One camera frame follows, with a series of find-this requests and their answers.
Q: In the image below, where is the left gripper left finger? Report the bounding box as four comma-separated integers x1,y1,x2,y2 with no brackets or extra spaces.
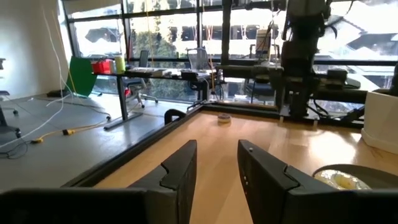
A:
129,139,198,224

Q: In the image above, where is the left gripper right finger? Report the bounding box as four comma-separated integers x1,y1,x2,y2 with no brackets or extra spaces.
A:
238,139,335,224

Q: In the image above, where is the dark blue chair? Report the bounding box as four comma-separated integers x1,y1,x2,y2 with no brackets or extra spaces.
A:
244,79,276,105

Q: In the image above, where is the black desk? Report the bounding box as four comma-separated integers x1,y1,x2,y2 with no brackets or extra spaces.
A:
92,68,218,131

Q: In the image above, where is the black equipment box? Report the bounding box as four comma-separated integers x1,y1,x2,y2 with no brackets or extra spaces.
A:
180,70,203,81

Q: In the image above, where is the light grey plate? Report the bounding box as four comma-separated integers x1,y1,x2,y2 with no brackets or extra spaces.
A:
312,164,398,191

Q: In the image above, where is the grey mesh office chair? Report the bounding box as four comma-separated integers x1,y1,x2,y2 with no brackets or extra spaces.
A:
186,47,211,71

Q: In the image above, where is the black office chair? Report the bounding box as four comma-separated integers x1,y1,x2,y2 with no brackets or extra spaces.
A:
0,57,22,139
123,49,159,109

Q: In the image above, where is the yellow-green spool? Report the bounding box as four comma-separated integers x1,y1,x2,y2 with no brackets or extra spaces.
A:
114,55,126,75

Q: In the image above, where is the white box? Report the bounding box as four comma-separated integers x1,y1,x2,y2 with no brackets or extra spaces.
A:
360,90,398,156

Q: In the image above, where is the red box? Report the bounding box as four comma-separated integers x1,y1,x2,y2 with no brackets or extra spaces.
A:
91,58,114,75

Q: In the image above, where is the beige box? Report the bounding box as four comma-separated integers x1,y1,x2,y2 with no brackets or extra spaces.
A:
255,29,273,60

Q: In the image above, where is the green board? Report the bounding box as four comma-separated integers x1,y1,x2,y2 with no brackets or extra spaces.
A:
65,55,98,98

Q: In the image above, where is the flat black box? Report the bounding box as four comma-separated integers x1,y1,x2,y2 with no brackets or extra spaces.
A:
46,89,71,98

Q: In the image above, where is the black arched bracket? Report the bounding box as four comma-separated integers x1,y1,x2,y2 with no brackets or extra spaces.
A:
164,108,187,125

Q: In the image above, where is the yellow extension cable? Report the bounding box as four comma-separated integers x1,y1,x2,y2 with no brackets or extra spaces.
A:
30,118,109,144

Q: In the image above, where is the white cable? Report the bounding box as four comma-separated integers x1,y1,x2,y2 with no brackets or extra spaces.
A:
0,0,74,149

